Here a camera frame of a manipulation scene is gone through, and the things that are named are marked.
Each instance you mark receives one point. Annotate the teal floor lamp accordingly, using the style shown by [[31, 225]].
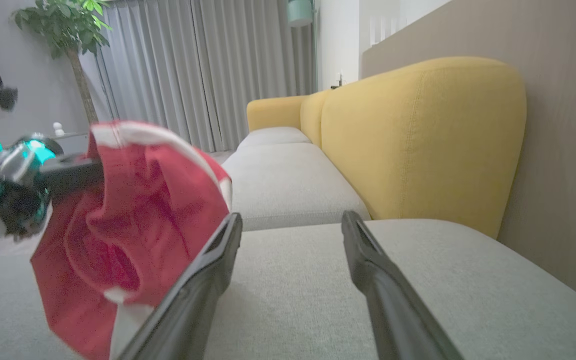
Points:
[[299, 12]]

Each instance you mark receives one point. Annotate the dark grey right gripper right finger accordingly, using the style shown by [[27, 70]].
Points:
[[388, 300]]

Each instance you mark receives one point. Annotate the green leafy indoor tree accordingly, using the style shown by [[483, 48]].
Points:
[[63, 22]]

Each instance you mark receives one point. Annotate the yellow and grey fabric sofa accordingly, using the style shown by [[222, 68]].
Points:
[[418, 145]]

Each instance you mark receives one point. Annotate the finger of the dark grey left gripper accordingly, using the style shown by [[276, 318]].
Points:
[[73, 175]]

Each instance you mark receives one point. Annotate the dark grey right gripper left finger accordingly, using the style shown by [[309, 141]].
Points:
[[195, 300]]

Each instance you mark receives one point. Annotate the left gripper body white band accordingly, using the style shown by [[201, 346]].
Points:
[[10, 175]]

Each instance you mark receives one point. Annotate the small white figurine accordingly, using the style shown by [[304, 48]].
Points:
[[58, 129]]

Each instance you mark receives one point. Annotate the beige and teal TV cabinet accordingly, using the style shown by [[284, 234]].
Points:
[[70, 142]]

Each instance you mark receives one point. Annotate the red garment with white sleeves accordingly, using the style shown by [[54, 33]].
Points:
[[133, 225]]

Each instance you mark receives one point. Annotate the grey pleated curtain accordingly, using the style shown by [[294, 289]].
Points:
[[193, 70]]

